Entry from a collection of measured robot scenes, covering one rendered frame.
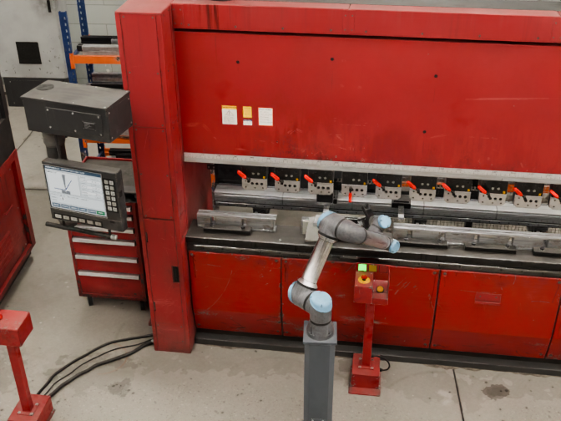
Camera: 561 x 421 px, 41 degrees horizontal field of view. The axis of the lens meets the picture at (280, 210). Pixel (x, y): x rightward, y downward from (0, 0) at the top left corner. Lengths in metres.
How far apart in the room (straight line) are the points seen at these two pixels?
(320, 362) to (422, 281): 0.94
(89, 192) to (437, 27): 2.01
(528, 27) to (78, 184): 2.46
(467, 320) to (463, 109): 1.38
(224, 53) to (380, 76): 0.86
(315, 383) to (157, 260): 1.27
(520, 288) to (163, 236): 2.18
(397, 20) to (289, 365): 2.32
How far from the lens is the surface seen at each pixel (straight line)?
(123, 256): 5.28
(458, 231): 4.66
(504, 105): 4.29
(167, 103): 4.20
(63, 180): 4.17
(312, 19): 4.09
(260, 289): 4.84
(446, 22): 4.09
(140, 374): 5.08
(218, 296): 4.94
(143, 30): 4.10
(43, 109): 4.06
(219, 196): 4.96
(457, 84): 4.22
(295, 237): 4.67
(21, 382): 4.68
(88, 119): 3.92
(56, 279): 6.05
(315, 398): 4.32
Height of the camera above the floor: 3.42
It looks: 31 degrees down
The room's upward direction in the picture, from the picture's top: straight up
